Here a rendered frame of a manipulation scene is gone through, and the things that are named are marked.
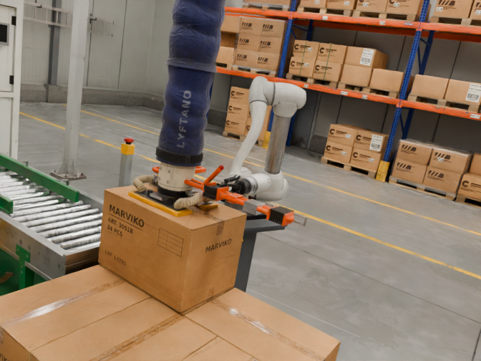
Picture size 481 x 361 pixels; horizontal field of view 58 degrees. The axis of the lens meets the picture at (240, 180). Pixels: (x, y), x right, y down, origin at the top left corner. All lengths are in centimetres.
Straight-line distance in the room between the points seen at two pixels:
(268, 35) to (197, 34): 823
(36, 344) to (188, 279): 63
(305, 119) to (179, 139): 908
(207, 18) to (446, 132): 847
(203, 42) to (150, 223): 83
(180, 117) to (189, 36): 35
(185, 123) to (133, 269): 75
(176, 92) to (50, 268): 115
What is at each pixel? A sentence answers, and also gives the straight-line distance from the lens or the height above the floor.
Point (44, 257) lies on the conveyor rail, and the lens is 250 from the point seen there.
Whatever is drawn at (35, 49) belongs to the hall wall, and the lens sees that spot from 1220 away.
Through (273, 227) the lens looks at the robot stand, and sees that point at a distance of 267.
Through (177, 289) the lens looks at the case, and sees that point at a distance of 198.
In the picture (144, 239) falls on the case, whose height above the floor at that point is 80.
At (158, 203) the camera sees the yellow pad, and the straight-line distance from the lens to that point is 204.
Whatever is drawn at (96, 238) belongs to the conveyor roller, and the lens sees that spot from 270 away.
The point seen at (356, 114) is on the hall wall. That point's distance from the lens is 1052.
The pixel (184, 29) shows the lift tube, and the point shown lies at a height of 176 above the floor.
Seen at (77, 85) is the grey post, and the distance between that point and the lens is 556.
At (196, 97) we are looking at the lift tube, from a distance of 196.
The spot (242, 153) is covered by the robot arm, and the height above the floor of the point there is 120.
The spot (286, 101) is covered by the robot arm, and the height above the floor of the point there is 151.
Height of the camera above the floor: 163
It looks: 14 degrees down
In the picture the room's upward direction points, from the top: 10 degrees clockwise
